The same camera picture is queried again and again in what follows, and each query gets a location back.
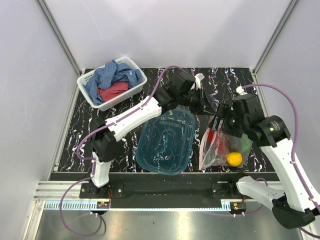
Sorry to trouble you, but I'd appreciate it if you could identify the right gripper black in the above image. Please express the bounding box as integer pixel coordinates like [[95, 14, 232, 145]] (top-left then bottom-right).
[[207, 102, 249, 138]]

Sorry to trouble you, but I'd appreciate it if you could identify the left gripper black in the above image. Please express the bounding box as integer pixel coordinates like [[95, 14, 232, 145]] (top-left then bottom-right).
[[178, 86, 215, 116]]

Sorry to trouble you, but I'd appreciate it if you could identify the clear zip top bag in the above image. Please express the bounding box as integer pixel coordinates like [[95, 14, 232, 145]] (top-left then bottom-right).
[[198, 127, 253, 170]]

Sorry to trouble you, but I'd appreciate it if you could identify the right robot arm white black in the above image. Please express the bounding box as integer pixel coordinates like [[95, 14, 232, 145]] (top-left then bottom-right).
[[209, 94, 320, 229]]

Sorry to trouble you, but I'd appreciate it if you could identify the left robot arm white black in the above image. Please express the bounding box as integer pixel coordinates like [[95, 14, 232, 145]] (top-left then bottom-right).
[[89, 72, 214, 198]]

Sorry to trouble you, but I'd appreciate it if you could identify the red fake lobster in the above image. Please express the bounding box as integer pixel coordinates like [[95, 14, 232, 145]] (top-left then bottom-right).
[[207, 129, 229, 155]]

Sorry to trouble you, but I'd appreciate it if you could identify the green fake vegetable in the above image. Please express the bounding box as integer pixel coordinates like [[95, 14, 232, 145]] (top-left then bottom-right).
[[240, 133, 253, 154]]

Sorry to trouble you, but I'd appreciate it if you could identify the yellow fake fruit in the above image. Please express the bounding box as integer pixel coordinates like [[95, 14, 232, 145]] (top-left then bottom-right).
[[226, 152, 243, 167]]

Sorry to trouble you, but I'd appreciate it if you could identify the blue plastic container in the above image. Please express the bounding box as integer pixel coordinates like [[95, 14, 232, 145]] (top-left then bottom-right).
[[135, 107, 196, 176]]

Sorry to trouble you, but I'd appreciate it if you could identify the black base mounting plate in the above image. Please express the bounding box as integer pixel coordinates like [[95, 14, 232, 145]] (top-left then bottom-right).
[[79, 181, 237, 199]]

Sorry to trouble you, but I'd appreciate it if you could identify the red cloth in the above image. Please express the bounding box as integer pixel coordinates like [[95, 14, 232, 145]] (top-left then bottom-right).
[[97, 81, 129, 102]]

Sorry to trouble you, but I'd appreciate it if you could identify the blue patterned cloth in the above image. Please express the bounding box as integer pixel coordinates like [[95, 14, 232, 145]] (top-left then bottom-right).
[[84, 60, 143, 105]]

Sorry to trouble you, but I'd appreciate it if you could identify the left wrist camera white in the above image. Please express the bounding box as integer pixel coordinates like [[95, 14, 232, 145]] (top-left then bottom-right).
[[194, 73, 205, 89]]

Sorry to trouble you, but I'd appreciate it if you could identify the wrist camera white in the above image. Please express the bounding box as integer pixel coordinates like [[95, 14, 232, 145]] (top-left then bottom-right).
[[235, 86, 247, 96], [194, 73, 205, 89]]

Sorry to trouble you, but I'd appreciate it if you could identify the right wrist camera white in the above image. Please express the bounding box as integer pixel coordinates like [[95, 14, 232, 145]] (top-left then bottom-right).
[[235, 86, 247, 96]]

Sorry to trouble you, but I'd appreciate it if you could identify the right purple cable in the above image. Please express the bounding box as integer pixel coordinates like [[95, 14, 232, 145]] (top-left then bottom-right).
[[243, 83, 320, 238]]

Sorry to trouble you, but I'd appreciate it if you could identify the aluminium frame rail front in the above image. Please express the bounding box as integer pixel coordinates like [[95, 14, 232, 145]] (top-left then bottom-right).
[[33, 181, 82, 201]]

